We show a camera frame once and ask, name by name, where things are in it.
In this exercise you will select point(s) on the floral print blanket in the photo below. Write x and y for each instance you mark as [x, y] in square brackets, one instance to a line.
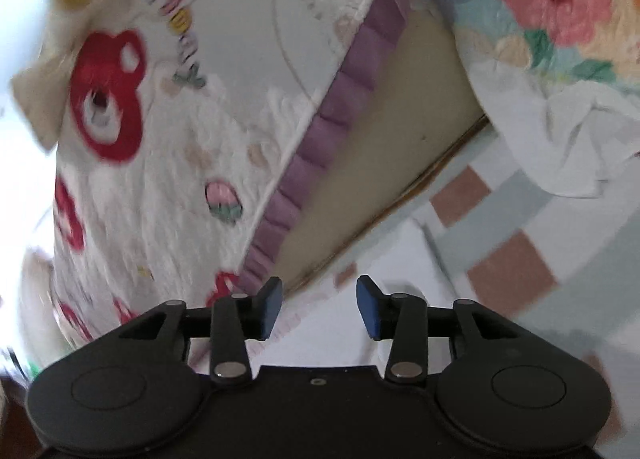
[550, 14]

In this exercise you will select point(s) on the cream fabric bow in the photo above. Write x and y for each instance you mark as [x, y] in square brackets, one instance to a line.
[55, 89]

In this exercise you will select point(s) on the checkered round rug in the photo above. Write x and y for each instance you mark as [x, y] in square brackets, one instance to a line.
[550, 249]

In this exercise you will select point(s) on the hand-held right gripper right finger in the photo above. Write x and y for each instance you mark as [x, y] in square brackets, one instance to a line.
[369, 309]

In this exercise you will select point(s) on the white red bear print quilt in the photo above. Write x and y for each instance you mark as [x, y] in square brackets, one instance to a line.
[200, 114]

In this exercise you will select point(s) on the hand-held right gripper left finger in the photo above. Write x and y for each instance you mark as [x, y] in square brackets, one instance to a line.
[270, 309]

